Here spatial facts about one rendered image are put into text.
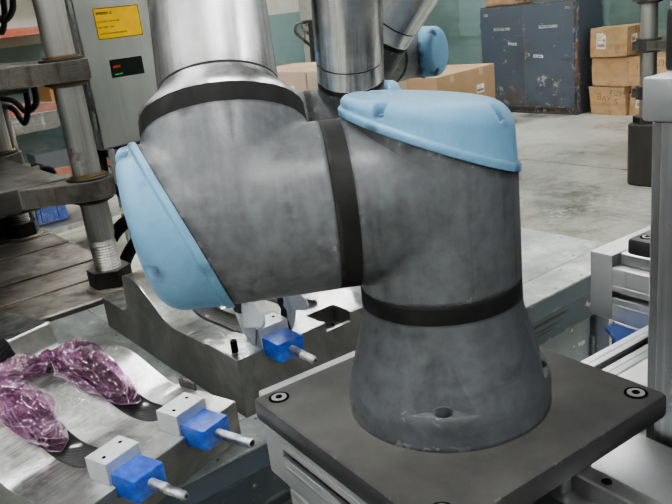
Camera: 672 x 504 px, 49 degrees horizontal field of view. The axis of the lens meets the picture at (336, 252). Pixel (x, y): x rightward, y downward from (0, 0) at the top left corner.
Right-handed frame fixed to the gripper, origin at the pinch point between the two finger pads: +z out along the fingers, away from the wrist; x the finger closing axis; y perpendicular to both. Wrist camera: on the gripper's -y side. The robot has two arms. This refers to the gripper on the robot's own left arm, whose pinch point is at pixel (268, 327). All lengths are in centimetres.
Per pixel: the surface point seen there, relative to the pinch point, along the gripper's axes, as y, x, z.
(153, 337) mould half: -26.3, -6.9, 6.7
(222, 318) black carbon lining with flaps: -15.0, 0.6, 2.8
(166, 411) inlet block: 5.5, -19.4, 2.5
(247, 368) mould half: 2.1, -5.6, 3.5
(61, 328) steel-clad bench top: -55, -14, 11
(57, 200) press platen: -74, -3, -10
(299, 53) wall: -670, 490, 9
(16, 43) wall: -671, 167, -42
